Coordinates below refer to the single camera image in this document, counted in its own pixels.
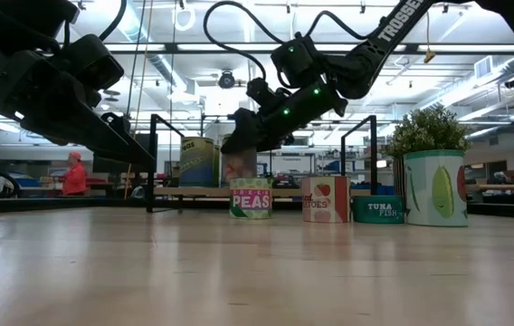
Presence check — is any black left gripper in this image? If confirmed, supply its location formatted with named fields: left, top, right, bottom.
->
left=0, top=43, right=157, bottom=168

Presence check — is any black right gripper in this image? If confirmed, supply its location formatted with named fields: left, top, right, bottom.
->
left=220, top=80, right=349, bottom=154

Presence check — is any tall blue peas can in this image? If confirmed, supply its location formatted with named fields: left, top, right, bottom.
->
left=178, top=137, right=216, bottom=188

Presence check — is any small green peas can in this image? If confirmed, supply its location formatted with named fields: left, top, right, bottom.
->
left=229, top=177, right=273, bottom=221

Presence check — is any diced tomatoes can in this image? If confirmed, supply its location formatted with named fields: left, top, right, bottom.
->
left=301, top=176, right=351, bottom=225

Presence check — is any person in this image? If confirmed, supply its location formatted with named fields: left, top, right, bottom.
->
left=62, top=151, right=88, bottom=197

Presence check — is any teal tuna fish can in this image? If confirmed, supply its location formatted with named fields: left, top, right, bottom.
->
left=351, top=195, right=406, bottom=225

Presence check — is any potted green plant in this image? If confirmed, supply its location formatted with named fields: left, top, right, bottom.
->
left=385, top=108, right=473, bottom=197

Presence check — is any large white vegetable can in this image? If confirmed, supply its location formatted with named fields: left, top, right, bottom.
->
left=403, top=149, right=469, bottom=228

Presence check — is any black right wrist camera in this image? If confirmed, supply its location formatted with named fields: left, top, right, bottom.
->
left=245, top=76, right=288, bottom=112

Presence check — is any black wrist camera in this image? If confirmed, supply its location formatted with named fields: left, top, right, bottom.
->
left=60, top=34, right=126, bottom=94
left=245, top=76, right=288, bottom=112

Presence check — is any round black ceiling camera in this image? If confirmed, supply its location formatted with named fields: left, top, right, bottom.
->
left=218, top=70, right=236, bottom=91

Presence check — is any black metal frame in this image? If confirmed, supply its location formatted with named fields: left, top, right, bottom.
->
left=146, top=113, right=381, bottom=214

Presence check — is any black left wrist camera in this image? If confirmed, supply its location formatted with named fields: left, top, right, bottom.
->
left=60, top=34, right=126, bottom=94

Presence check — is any black overhead rail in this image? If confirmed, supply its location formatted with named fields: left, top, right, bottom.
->
left=102, top=42, right=514, bottom=56

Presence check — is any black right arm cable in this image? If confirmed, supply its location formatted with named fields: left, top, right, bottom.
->
left=202, top=0, right=286, bottom=81

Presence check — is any white looped cable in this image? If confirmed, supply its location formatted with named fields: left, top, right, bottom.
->
left=173, top=0, right=197, bottom=32

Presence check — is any yellow hanging cord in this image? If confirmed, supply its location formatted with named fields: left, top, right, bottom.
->
left=423, top=8, right=437, bottom=64

